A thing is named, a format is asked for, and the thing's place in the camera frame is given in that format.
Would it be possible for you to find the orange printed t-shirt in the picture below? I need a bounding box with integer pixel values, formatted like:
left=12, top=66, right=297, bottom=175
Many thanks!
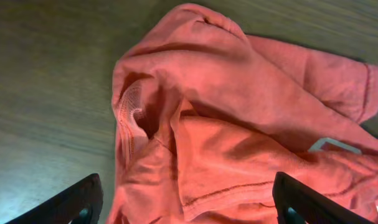
left=107, top=4, right=378, bottom=223

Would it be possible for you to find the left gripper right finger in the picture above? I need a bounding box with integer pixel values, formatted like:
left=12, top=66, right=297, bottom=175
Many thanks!
left=272, top=172, right=372, bottom=224

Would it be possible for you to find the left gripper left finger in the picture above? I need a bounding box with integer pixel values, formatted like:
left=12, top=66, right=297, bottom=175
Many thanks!
left=7, top=173, right=103, bottom=224

